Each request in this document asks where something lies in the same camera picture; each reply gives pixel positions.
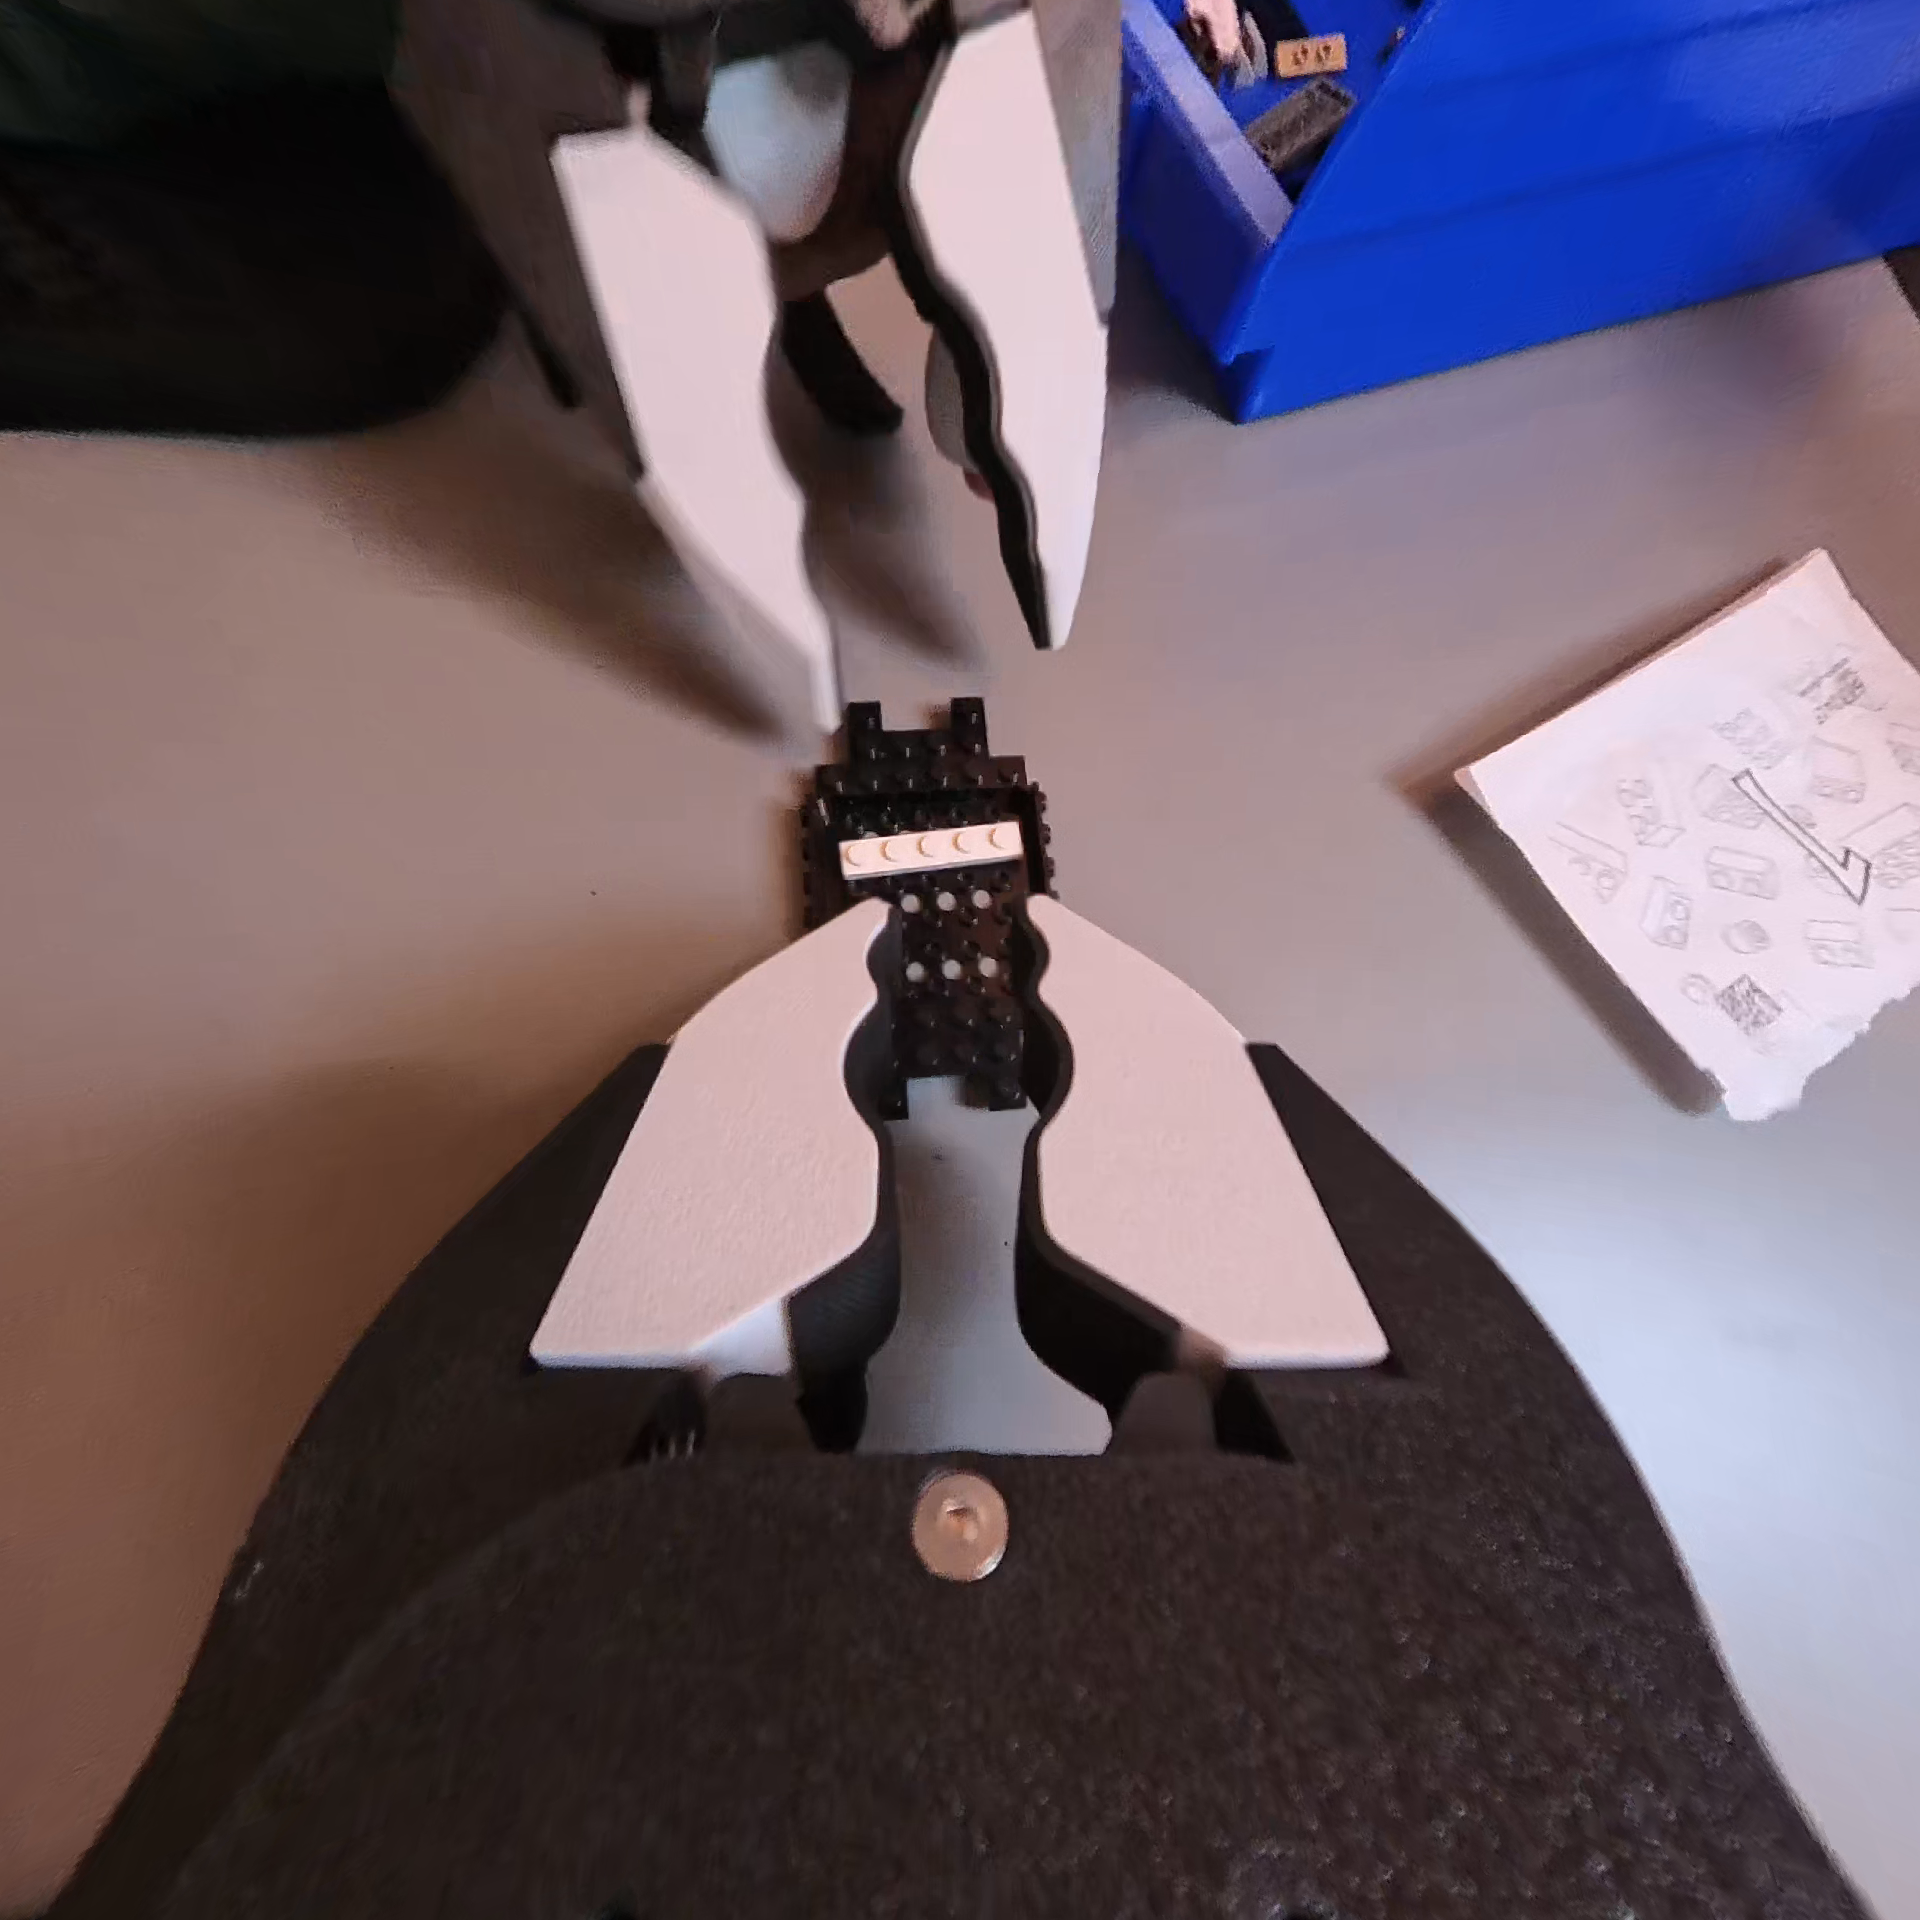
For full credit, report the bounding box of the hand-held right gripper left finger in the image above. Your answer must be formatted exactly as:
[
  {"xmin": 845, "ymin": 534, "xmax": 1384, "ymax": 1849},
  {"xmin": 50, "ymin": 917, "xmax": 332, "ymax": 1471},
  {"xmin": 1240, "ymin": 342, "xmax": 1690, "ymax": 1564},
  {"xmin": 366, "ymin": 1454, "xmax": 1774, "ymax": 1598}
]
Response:
[{"xmin": 528, "ymin": 893, "xmax": 903, "ymax": 1454}]

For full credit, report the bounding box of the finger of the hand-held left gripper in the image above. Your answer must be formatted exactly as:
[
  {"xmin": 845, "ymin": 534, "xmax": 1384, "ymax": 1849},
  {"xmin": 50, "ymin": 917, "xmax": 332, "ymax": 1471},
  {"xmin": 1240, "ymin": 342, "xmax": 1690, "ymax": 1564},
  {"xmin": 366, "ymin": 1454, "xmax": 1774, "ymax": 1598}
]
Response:
[
  {"xmin": 900, "ymin": 6, "xmax": 1112, "ymax": 653},
  {"xmin": 548, "ymin": 124, "xmax": 840, "ymax": 735}
]

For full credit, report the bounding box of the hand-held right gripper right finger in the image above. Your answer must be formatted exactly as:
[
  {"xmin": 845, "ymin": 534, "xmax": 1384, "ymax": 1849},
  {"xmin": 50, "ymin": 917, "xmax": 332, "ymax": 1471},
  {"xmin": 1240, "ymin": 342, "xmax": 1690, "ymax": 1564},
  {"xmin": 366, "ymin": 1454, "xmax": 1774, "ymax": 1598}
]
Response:
[{"xmin": 1016, "ymin": 893, "xmax": 1391, "ymax": 1448}]

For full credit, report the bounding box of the black lego car chassis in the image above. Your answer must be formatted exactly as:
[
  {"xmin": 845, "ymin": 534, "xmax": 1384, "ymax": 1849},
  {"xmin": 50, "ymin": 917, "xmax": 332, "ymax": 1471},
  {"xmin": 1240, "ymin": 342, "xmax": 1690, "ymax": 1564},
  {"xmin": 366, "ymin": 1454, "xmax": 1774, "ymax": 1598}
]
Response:
[{"xmin": 803, "ymin": 694, "xmax": 1058, "ymax": 1120}]

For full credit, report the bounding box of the white printed paper bag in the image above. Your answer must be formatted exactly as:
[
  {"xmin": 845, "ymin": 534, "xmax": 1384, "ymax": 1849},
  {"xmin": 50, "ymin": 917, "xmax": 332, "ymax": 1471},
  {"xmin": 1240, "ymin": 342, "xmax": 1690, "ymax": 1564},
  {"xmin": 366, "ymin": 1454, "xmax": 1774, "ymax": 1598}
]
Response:
[{"xmin": 1451, "ymin": 545, "xmax": 1920, "ymax": 1124}]

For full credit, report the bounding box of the pile of loose lego pieces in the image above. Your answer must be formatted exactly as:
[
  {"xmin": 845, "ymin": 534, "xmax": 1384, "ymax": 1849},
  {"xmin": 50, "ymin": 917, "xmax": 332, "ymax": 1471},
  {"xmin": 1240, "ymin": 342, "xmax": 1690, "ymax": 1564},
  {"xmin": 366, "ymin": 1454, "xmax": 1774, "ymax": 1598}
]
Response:
[{"xmin": 1178, "ymin": 0, "xmax": 1420, "ymax": 174}]

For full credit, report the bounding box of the black padded chair armrest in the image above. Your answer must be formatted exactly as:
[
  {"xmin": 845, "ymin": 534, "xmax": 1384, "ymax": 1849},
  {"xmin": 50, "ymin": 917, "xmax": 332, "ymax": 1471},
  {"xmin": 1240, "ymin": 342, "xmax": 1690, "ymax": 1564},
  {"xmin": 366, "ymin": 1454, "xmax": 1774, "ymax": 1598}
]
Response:
[{"xmin": 0, "ymin": 134, "xmax": 511, "ymax": 440}]

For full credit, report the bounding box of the blue plastic bin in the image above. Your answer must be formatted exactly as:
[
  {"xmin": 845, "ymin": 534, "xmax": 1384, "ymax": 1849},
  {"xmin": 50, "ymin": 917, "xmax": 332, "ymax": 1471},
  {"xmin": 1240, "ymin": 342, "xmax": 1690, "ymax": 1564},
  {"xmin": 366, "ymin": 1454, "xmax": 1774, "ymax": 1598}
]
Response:
[{"xmin": 1117, "ymin": 0, "xmax": 1920, "ymax": 425}]

